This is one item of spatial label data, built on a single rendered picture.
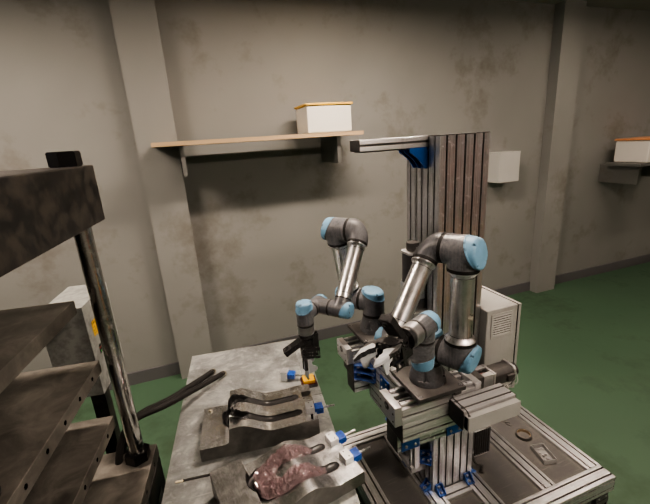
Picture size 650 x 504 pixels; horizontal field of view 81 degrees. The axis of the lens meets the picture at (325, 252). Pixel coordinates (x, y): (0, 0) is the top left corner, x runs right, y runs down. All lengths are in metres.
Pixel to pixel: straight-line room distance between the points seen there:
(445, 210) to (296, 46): 2.43
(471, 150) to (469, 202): 0.22
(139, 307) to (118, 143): 1.39
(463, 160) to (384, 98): 2.37
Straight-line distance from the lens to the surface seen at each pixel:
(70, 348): 1.87
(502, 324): 2.02
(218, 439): 1.84
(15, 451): 1.42
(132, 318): 3.81
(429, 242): 1.45
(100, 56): 3.59
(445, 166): 1.65
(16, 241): 1.10
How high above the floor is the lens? 2.04
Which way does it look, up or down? 16 degrees down
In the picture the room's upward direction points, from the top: 4 degrees counter-clockwise
